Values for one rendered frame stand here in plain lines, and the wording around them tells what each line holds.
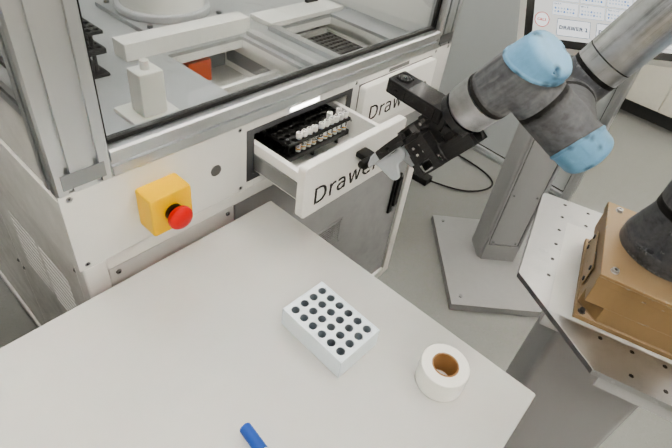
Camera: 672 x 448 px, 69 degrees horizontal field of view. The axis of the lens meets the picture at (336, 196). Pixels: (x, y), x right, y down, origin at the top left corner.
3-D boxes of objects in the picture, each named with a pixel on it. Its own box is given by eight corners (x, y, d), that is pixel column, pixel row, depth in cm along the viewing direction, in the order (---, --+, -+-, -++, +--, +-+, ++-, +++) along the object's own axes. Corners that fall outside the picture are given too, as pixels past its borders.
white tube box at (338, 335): (375, 344, 75) (380, 329, 73) (338, 378, 70) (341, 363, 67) (319, 296, 81) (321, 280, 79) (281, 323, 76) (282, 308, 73)
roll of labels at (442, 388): (416, 398, 69) (422, 383, 66) (414, 355, 74) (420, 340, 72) (465, 406, 69) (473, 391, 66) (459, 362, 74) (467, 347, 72)
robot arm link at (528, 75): (572, 93, 58) (527, 39, 57) (500, 134, 67) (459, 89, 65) (584, 63, 63) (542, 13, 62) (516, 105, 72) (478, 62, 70)
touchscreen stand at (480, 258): (566, 319, 183) (737, 64, 120) (449, 309, 180) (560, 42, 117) (527, 229, 222) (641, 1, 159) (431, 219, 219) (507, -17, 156)
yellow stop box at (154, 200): (196, 220, 80) (193, 186, 76) (157, 240, 76) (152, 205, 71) (178, 205, 83) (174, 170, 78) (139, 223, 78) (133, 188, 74)
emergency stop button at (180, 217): (196, 224, 77) (194, 205, 75) (174, 236, 75) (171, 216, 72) (184, 215, 78) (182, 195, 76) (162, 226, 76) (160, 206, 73)
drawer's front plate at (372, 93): (427, 97, 130) (437, 58, 124) (358, 132, 112) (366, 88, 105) (422, 94, 131) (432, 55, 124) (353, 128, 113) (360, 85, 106)
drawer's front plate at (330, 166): (397, 161, 105) (407, 116, 98) (301, 220, 86) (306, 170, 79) (390, 157, 105) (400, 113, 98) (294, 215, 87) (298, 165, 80)
